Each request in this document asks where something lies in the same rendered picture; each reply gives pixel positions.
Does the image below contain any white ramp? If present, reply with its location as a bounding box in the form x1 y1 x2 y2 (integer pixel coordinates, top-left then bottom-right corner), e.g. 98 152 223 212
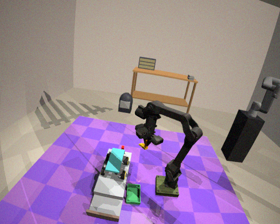
86 152 132 222

